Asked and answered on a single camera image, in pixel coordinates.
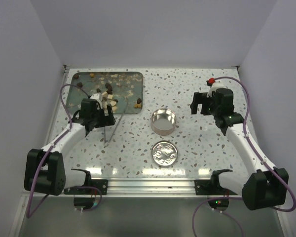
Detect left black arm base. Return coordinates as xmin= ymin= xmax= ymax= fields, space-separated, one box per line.
xmin=64 ymin=179 xmax=108 ymax=195

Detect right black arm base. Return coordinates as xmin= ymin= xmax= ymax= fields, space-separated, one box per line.
xmin=194 ymin=179 xmax=236 ymax=196

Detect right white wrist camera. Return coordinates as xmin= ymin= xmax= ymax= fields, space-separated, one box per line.
xmin=207 ymin=78 xmax=224 ymax=97

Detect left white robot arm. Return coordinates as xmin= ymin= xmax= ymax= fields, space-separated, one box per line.
xmin=24 ymin=98 xmax=115 ymax=196

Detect aluminium mounting rail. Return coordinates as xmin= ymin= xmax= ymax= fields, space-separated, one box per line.
xmin=35 ymin=178 xmax=197 ymax=197

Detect green floral metal tray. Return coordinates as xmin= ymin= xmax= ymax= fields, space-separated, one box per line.
xmin=63 ymin=71 xmax=144 ymax=115

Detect purple cable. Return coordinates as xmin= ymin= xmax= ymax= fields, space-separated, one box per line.
xmin=192 ymin=76 xmax=296 ymax=237
xmin=26 ymin=83 xmax=102 ymax=219

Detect embossed silver tin lid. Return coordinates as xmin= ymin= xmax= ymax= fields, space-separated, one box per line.
xmin=151 ymin=140 xmax=179 ymax=167

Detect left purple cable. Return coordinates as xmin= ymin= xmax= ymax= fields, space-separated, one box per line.
xmin=26 ymin=83 xmax=102 ymax=219

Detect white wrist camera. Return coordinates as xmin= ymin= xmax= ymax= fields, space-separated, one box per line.
xmin=90 ymin=93 xmax=108 ymax=115
xmin=207 ymin=78 xmax=224 ymax=97

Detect round silver tin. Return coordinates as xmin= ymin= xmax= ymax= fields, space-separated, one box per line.
xmin=150 ymin=108 xmax=177 ymax=136

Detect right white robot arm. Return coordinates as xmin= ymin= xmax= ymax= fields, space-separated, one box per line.
xmin=190 ymin=88 xmax=289 ymax=210

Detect metal tweezers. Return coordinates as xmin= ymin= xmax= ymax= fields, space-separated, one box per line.
xmin=104 ymin=101 xmax=129 ymax=148

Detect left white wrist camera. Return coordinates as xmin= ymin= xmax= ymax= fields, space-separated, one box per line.
xmin=90 ymin=93 xmax=108 ymax=115

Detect dark chocolate piece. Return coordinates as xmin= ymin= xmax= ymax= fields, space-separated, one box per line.
xmin=105 ymin=83 xmax=112 ymax=94

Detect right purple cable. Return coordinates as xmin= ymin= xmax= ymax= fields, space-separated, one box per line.
xmin=192 ymin=76 xmax=296 ymax=237

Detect white chocolate pieces cluster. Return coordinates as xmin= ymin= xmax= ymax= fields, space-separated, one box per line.
xmin=102 ymin=92 xmax=118 ymax=113

